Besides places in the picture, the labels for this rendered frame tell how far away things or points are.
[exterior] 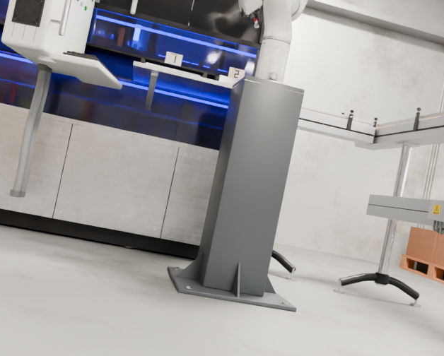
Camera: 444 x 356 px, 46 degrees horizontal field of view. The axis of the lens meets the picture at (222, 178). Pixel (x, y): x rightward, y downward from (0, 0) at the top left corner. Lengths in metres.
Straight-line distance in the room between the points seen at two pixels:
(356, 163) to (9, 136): 3.73
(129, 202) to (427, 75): 4.08
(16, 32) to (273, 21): 1.04
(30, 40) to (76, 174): 0.78
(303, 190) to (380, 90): 1.32
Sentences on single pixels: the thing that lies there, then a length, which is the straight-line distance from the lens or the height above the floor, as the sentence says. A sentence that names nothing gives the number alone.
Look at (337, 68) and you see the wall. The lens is 5.63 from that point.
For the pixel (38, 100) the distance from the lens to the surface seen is 2.59.
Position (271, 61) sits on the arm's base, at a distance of 2.22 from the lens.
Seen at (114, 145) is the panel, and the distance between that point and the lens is 2.77.
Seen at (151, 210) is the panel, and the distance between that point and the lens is 2.77.
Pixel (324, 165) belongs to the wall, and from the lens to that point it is 5.48.
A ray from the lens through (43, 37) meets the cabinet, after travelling 2.30.
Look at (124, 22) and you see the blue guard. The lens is 2.87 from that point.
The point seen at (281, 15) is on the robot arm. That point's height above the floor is 1.14.
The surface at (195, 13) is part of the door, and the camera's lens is 2.92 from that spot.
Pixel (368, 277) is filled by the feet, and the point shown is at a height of 0.11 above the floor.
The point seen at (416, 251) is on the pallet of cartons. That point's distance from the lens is 5.49.
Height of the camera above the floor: 0.39
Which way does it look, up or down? 1 degrees up
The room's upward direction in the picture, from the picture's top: 12 degrees clockwise
